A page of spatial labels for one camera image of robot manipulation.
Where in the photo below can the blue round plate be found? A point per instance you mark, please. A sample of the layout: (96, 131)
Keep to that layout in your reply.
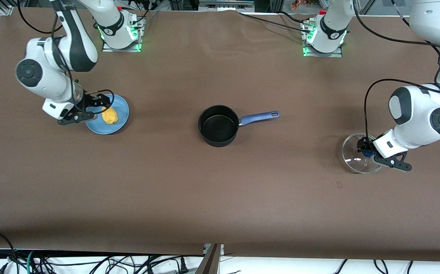
(106, 128)

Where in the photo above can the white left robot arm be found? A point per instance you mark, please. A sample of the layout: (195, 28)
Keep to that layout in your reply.
(421, 114)

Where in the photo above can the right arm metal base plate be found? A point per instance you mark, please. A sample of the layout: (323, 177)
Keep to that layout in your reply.
(107, 49)

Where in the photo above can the brown table cover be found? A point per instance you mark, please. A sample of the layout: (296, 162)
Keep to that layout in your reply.
(220, 190)

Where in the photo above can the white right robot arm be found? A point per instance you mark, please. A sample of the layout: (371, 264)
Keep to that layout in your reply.
(45, 76)

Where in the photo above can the aluminium frame profile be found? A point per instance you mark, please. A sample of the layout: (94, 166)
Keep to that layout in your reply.
(212, 262)

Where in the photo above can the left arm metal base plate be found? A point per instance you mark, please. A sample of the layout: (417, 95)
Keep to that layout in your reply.
(336, 54)

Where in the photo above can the glass lid blue knob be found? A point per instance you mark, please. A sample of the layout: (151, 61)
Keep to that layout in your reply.
(353, 156)

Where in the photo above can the aluminium corner profile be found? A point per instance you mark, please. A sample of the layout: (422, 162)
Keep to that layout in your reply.
(6, 8)

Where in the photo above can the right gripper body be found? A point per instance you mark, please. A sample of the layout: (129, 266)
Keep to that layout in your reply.
(89, 101)

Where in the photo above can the yellow potato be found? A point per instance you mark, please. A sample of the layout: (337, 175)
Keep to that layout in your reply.
(110, 116)

